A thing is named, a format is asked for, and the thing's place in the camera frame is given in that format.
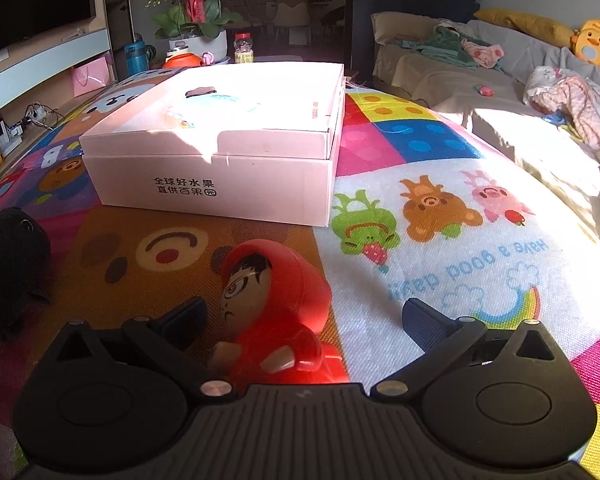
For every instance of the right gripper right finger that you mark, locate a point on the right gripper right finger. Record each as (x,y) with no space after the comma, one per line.
(443,342)

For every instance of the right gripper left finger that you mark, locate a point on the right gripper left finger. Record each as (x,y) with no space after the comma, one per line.
(162,342)

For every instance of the red hooded doll figure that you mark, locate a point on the red hooded doll figure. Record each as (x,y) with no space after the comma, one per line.
(274,305)

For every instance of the black plush toy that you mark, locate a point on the black plush toy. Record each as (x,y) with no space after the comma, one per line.
(24,258)

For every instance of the colourful cartoon play mat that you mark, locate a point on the colourful cartoon play mat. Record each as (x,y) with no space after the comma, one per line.
(417,207)

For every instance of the pink cardboard box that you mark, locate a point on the pink cardboard box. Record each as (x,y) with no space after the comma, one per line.
(257,141)

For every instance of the pink gift bag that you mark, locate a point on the pink gift bag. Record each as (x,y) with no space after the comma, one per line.
(90,76)

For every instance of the grey sofa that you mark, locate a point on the grey sofa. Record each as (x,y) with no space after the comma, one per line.
(490,101)

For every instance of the pink patterned clothes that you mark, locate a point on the pink patterned clothes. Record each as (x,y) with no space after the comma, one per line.
(561,92)

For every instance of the orange round toy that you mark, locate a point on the orange round toy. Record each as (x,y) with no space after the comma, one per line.
(183,60)

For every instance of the blue water bottle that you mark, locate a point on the blue water bottle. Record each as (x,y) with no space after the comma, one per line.
(136,58)

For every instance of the white tv cabinet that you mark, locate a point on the white tv cabinet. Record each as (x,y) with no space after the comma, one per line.
(39,69)

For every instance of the green clothes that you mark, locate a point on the green clothes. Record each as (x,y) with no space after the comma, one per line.
(444,45)

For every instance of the red lidded snack jar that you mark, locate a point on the red lidded snack jar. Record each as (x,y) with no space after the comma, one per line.
(243,48)

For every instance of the purple orchid flower pot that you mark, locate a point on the purple orchid flower pot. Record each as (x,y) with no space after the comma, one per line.
(198,25)

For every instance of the yellow sofa pillow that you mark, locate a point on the yellow sofa pillow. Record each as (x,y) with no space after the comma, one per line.
(534,25)

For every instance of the yellow duck backpack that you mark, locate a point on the yellow duck backpack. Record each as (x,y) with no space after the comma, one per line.
(585,42)

